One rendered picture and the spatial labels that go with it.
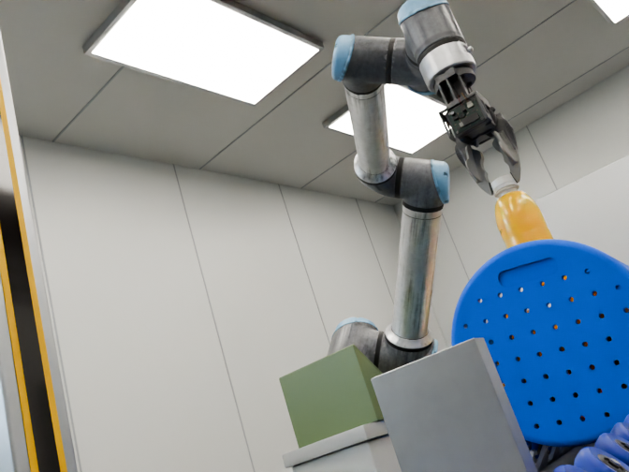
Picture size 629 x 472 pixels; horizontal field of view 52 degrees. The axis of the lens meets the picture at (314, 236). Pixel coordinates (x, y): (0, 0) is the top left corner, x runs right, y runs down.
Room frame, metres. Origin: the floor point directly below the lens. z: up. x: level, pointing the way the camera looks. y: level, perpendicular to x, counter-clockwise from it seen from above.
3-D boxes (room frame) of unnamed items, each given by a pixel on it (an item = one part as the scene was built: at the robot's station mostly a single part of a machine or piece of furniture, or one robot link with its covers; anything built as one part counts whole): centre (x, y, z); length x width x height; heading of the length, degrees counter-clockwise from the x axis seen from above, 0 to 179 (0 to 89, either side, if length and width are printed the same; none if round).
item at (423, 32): (1.01, -0.31, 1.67); 0.10 x 0.09 x 0.12; 177
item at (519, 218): (1.03, -0.32, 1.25); 0.07 x 0.07 x 0.19
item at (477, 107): (1.00, -0.31, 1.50); 0.09 x 0.08 x 0.12; 151
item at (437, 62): (1.00, -0.32, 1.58); 0.10 x 0.09 x 0.05; 61
